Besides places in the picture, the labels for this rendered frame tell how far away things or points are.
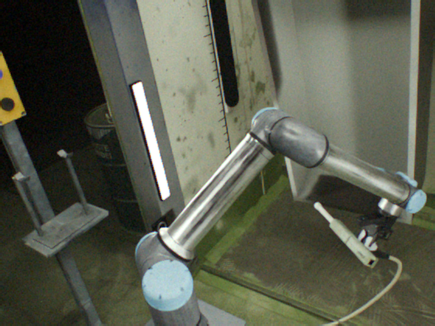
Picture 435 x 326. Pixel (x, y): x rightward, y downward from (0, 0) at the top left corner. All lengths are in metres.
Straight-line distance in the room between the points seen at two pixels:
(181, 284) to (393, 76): 1.36
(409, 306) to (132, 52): 1.81
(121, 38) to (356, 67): 1.09
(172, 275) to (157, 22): 1.21
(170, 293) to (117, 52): 1.06
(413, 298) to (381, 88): 1.07
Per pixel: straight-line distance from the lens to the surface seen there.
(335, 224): 1.93
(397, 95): 2.08
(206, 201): 1.30
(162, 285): 1.23
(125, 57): 1.84
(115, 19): 1.82
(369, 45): 1.98
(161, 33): 2.00
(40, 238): 1.85
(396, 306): 2.29
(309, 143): 1.20
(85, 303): 2.27
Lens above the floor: 1.74
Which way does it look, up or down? 27 degrees down
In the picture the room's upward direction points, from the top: 11 degrees counter-clockwise
